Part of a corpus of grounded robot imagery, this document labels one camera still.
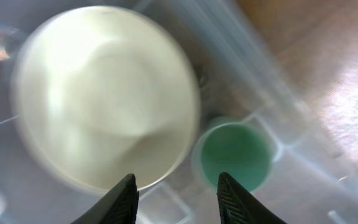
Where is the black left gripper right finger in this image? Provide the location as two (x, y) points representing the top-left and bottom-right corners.
(217, 172), (286, 224)

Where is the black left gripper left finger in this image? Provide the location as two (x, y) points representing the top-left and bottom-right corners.
(71, 174), (139, 224)

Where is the mint green cup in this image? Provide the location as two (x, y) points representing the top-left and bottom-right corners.
(191, 116), (273, 192)

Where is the cream plate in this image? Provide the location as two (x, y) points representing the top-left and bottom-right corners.
(12, 6), (201, 195)

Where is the clear plastic storage bin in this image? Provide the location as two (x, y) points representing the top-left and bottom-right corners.
(0, 1), (358, 223)

